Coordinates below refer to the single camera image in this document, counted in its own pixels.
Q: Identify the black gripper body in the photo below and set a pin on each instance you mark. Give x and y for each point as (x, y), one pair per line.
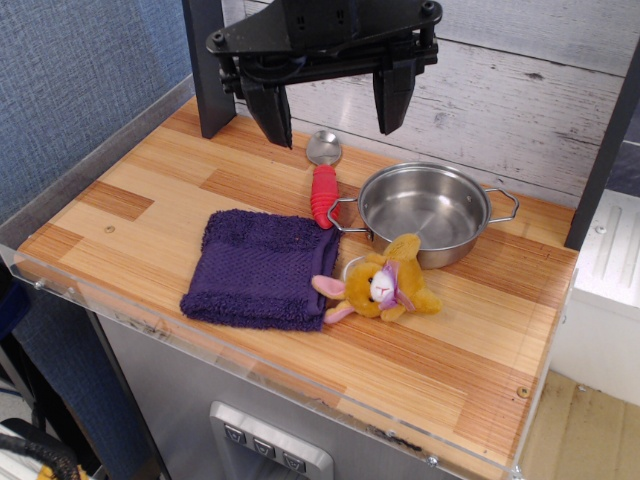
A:
(291, 42)

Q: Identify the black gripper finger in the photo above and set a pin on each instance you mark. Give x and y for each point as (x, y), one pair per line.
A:
(269, 107)
(393, 90)

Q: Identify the purple towel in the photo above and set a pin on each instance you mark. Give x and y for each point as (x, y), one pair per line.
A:
(255, 271)

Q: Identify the clear acrylic edge guard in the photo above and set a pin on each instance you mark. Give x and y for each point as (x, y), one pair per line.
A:
(119, 234)

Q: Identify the stainless steel pot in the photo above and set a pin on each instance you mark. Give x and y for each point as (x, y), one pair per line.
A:
(446, 208)

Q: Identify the brown plush bunny toy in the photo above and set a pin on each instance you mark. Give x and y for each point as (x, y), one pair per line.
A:
(383, 286)

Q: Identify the stainless steel cabinet front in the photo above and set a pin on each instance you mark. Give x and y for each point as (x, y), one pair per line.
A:
(175, 390)

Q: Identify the white side cabinet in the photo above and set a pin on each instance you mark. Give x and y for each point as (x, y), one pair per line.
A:
(597, 343)

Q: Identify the silver button control panel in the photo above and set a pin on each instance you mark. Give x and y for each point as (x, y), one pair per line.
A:
(267, 445)

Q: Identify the dark grey left post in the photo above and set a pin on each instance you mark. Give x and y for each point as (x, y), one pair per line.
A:
(215, 107)

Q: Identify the dark grey post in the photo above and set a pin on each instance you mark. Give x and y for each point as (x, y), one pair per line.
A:
(620, 120)
(215, 107)

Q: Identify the dark grey right post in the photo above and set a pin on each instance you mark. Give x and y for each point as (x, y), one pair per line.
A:
(620, 120)

